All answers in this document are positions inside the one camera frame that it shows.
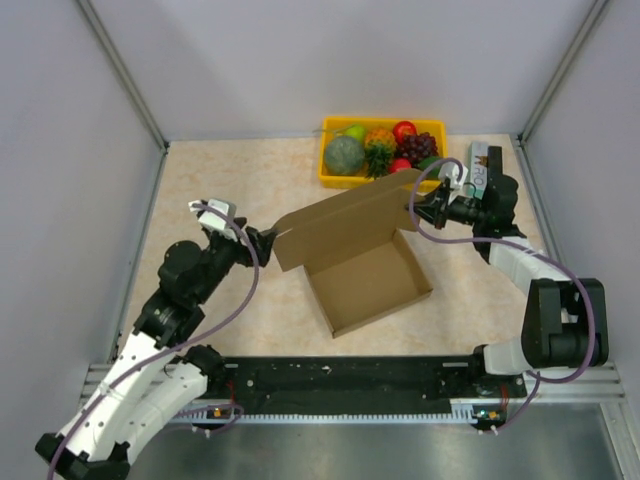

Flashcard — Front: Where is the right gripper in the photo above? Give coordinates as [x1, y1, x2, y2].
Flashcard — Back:
[404, 183, 489, 231]

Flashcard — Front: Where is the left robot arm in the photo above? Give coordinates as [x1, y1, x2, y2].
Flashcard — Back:
[35, 222, 277, 479]

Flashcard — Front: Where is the red apple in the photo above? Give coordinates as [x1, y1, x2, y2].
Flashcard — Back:
[392, 120, 417, 145]
[389, 158, 412, 174]

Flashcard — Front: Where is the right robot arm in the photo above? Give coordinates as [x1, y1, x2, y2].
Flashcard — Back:
[407, 152, 609, 396]

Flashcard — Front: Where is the aluminium frame post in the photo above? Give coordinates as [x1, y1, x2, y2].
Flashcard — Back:
[517, 0, 612, 149]
[74, 0, 169, 154]

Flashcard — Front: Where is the white and black carton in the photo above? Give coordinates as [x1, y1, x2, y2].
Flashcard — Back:
[466, 141, 503, 199]

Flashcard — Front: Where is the red apple at back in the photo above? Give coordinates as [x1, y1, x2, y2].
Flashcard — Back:
[392, 120, 417, 145]

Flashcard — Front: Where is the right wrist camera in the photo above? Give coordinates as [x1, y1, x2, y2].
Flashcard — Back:
[438, 162, 468, 191]

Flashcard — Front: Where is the brown cardboard box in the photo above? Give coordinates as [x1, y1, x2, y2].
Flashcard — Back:
[273, 169, 433, 338]

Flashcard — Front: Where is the green netted melon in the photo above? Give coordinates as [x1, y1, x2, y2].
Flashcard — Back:
[324, 136, 365, 176]

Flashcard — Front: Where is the yellow plastic fruit bin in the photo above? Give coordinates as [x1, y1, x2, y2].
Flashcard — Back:
[318, 117, 447, 189]

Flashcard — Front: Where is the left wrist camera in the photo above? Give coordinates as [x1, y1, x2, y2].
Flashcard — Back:
[188, 198, 237, 240]

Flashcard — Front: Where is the orange pineapple with leaves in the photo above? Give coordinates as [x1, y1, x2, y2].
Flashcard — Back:
[364, 128, 397, 179]

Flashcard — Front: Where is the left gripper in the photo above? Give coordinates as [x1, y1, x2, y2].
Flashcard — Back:
[193, 216, 277, 305]

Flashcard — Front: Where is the dark green lime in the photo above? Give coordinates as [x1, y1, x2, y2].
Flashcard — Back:
[417, 156, 441, 176]

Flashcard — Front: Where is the red apple at front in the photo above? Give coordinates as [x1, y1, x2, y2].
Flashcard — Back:
[389, 158, 412, 174]

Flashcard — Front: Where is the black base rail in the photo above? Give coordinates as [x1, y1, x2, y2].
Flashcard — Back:
[84, 355, 624, 426]

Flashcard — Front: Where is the right aluminium frame post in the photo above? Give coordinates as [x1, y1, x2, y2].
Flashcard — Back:
[517, 0, 612, 149]

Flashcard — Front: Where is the left aluminium frame post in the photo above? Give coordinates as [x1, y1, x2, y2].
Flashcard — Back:
[74, 0, 169, 154]

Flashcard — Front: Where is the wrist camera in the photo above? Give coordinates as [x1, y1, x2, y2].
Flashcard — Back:
[438, 162, 468, 191]
[188, 198, 237, 240]

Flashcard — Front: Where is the dark purple grape bunch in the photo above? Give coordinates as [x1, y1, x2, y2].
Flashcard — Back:
[396, 133, 439, 166]

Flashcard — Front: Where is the light green apple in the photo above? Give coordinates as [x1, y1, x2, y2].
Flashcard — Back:
[342, 124, 367, 144]

